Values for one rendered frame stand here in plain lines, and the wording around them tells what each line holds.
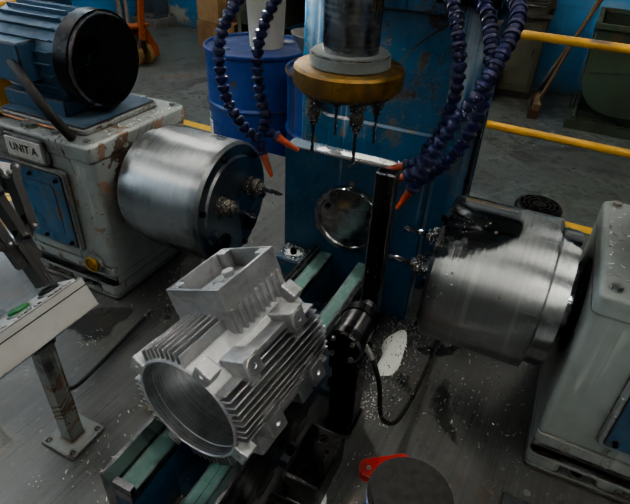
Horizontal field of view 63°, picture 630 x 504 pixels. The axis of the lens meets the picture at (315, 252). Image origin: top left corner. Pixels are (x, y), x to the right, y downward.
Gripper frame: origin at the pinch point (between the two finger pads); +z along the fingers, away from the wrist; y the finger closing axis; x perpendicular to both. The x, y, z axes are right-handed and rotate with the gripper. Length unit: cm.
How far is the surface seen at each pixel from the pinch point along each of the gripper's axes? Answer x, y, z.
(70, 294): -3.6, 0.5, 6.0
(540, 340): -57, 28, 39
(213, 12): 316, 493, -95
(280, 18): 76, 219, -32
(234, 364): -30.4, -1.6, 18.0
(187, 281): -18.8, 7.6, 10.5
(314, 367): -31.7, 9.0, 27.5
